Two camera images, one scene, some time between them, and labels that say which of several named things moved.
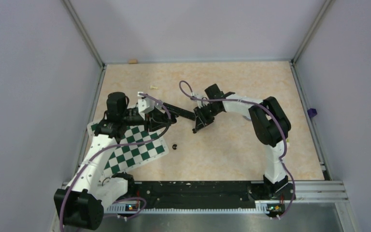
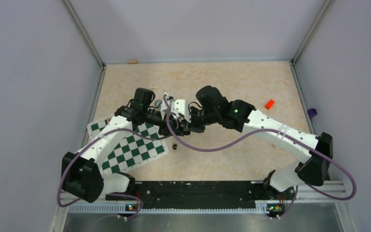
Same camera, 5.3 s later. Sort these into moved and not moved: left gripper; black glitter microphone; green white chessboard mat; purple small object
Moved: black glitter microphone; left gripper
Not moved: green white chessboard mat; purple small object
